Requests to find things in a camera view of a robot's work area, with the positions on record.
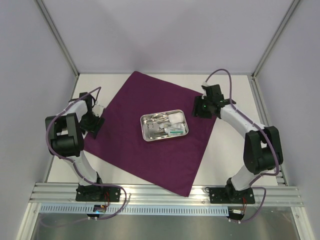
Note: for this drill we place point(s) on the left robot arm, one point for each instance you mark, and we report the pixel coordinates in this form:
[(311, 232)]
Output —
[(65, 139)]

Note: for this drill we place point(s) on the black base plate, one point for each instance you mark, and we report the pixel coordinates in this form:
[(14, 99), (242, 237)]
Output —
[(222, 195), (100, 195)]

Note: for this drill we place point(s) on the surgical scissors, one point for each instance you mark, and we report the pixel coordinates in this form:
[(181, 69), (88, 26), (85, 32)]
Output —
[(155, 118)]

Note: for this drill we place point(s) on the stainless steel tray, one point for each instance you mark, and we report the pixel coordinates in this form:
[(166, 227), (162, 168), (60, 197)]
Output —
[(146, 132)]

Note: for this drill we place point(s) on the purple cloth mat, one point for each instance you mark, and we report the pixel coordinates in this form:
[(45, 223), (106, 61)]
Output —
[(170, 163)]

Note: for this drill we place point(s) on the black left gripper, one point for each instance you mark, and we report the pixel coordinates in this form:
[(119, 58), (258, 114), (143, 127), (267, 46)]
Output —
[(94, 128)]

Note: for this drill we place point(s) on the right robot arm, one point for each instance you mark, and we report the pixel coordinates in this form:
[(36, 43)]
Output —
[(262, 145)]

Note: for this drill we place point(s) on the right aluminium side rail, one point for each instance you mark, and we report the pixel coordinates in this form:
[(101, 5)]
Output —
[(271, 134)]

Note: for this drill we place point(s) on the slotted cable duct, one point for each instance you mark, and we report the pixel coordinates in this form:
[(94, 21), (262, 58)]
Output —
[(135, 209)]

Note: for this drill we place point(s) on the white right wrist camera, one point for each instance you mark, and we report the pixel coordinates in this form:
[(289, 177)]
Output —
[(205, 85)]

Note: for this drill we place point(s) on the front aluminium rail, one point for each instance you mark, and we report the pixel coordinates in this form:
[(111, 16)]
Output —
[(148, 194)]

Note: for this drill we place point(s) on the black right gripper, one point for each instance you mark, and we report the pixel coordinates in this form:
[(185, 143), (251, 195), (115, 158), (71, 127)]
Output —
[(198, 107)]

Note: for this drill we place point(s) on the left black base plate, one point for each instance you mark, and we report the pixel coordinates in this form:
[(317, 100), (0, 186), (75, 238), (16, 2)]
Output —
[(100, 195)]

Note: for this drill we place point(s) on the right aluminium frame post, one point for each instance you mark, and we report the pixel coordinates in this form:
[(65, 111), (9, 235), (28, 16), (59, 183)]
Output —
[(276, 36)]

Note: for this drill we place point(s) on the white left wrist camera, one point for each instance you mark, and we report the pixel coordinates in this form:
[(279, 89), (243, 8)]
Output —
[(98, 110)]

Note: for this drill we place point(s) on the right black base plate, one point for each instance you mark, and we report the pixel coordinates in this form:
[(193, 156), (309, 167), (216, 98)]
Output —
[(222, 195)]

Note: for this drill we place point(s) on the green white sachet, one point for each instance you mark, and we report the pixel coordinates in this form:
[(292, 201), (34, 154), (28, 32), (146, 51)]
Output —
[(173, 131)]

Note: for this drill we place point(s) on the gauze pad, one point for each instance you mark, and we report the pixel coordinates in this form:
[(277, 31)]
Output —
[(176, 118)]

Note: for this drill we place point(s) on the aluminium frame post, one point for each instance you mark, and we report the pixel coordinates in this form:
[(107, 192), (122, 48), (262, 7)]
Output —
[(55, 32), (276, 36)]

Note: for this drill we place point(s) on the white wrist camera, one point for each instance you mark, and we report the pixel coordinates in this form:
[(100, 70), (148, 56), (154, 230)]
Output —
[(205, 85), (98, 110)]

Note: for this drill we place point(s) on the blister packet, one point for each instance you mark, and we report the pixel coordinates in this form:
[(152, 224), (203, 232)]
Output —
[(165, 124)]

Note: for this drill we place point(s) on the left aluminium frame post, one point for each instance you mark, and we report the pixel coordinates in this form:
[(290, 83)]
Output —
[(55, 32)]

